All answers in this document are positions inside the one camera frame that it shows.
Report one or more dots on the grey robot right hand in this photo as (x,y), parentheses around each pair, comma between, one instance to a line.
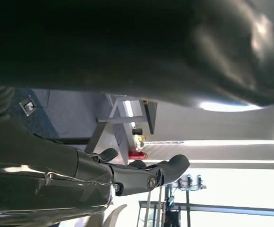
(151,47)

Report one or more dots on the metal floor socket box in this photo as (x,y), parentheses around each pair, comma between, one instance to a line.
(28,105)

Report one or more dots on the metal stand with black devices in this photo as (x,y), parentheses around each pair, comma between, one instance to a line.
(172,206)

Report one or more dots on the white curved panel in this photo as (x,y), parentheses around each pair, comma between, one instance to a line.
(113,216)

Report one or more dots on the green table with white legs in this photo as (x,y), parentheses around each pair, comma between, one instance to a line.
(127,119)

